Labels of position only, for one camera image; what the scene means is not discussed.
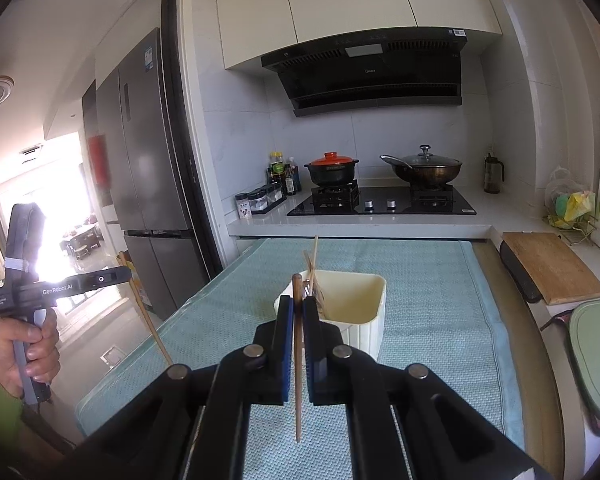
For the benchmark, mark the bunch of wooden chopsticks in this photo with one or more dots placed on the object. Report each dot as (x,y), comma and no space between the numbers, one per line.
(314,260)

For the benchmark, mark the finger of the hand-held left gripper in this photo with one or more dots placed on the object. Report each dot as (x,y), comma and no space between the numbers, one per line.
(105,277)

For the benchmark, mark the white wall cabinets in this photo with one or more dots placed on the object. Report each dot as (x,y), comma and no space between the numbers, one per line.
(360,0)

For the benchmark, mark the grey refrigerator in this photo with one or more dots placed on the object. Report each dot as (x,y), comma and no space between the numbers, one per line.
(150,160)

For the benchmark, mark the wooden cutting board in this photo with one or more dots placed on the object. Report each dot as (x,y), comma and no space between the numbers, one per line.
(555,270)

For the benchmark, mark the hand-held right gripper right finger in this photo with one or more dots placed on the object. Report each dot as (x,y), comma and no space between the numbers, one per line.
(311,340)

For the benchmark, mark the yellow green plastic bags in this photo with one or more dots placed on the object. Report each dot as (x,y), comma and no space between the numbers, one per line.
(575,205)

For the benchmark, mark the wok with glass lid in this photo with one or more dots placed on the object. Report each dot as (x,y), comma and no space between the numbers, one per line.
(422,170)

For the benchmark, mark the light blue towel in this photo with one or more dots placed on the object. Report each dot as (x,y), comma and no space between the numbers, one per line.
(430,335)

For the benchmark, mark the condiment bottles group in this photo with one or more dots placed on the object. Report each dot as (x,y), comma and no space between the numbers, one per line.
(260,200)

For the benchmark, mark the black gas cooktop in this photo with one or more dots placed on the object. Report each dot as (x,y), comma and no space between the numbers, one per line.
(380,205)

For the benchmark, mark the yellow cap condiment bottle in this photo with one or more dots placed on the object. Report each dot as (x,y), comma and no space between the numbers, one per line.
(277,170)

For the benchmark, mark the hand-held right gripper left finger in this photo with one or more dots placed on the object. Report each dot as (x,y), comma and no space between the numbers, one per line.
(283,340)

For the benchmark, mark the dark glass kettle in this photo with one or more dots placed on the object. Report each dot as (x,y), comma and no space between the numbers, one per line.
(492,175)

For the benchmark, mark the person's left hand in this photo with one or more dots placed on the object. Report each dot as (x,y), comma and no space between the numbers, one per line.
(5,360)

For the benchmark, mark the dark sauce bottle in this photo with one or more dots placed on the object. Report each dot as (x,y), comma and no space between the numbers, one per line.
(292,177)

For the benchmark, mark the black clay pot orange lid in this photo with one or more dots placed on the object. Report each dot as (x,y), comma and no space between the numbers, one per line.
(332,170)

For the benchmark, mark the cream ribbed utensil holder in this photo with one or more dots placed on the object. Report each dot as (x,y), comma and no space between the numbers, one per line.
(360,320)

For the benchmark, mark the black range hood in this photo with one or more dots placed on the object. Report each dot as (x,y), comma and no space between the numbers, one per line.
(370,75)

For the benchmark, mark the red fire extinguisher box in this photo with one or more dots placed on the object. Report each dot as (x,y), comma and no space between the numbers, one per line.
(96,160)

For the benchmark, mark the light wooden chopstick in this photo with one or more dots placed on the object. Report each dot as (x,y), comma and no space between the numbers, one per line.
(152,325)
(297,410)

